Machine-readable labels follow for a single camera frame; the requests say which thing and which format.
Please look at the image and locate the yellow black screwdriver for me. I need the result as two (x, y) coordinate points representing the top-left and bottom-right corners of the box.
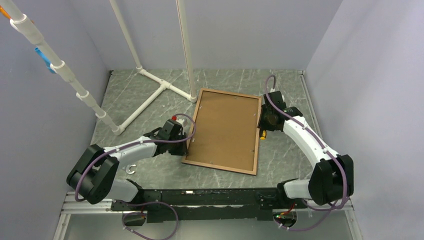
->
(259, 130), (267, 140)

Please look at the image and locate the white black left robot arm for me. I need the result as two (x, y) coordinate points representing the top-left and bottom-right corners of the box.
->
(66, 116), (189, 210)

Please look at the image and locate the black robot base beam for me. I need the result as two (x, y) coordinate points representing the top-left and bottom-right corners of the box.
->
(111, 187), (306, 223)

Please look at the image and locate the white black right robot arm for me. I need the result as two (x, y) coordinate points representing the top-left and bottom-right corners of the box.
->
(258, 91), (354, 208)

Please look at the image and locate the white PVC pipe stand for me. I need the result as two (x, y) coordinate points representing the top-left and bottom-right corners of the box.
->
(0, 0), (198, 136)

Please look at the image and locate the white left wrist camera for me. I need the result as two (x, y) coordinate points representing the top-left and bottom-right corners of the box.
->
(171, 115), (192, 134)

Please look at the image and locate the aluminium table edge rail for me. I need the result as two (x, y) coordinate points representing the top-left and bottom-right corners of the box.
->
(297, 70), (328, 150)

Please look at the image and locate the aluminium front rail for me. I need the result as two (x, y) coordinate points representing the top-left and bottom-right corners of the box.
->
(53, 191), (112, 240)

